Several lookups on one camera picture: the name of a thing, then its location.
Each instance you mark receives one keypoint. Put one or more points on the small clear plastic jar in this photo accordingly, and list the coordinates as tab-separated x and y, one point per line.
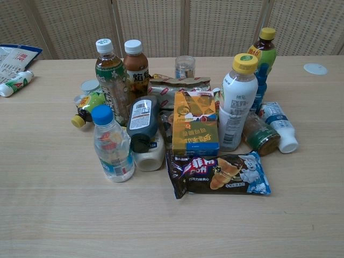
184	67

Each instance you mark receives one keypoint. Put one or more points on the brown drink bottle white cap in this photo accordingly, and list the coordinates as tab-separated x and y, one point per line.
137	72

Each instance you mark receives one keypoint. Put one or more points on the white blue printed bag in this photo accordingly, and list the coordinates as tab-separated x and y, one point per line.
14	60

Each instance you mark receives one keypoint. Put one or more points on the blue plastic bottle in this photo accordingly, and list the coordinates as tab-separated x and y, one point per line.
260	88

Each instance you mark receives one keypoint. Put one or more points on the yellow snack box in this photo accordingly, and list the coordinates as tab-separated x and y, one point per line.
194	123

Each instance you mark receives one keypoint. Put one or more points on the brown chocolate pastry packet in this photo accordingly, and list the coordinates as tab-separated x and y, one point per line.
215	172

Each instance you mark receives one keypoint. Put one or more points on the white blue-label lying bottle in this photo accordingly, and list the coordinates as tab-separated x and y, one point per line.
280	126

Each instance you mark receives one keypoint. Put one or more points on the white bottle yellow cap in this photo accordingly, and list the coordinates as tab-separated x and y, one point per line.
236	107

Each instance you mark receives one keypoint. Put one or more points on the silver foil snack bag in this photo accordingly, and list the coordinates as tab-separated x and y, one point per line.
182	87

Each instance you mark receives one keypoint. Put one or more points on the lying glass jar green label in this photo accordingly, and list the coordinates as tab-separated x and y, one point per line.
262	135

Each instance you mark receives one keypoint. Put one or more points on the dark clear snack packet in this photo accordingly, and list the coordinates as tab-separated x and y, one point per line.
166	126

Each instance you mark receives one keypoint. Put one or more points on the green-label tea bottle white cap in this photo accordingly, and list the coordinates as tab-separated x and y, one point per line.
111	80

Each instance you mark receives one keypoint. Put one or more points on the perforated beige folding screen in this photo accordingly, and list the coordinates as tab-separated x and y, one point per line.
172	24

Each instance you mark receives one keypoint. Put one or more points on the clear blue-cap water bottle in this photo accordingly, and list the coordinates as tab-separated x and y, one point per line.
114	150

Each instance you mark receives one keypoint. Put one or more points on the small white-lidded cup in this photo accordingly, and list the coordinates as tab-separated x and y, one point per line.
89	86

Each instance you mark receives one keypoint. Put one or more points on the white green tube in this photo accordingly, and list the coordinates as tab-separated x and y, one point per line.
17	83

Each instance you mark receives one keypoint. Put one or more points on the yellow-capped lying green tea bottle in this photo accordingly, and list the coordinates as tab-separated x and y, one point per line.
88	106

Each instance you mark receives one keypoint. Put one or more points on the dark squeeze sauce bottle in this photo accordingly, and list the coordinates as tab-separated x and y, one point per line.
142	118

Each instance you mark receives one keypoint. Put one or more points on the green iced tea bottle yellow cap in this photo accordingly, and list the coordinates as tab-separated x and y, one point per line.
266	53

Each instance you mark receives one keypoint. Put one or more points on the cream white squeeze bottle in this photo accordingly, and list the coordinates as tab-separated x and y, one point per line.
149	158

